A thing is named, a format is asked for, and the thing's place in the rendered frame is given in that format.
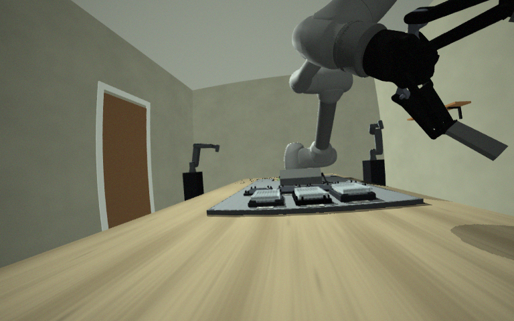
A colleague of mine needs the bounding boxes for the white microplate lid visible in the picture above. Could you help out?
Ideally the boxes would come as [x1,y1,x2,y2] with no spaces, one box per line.
[294,187,328,197]

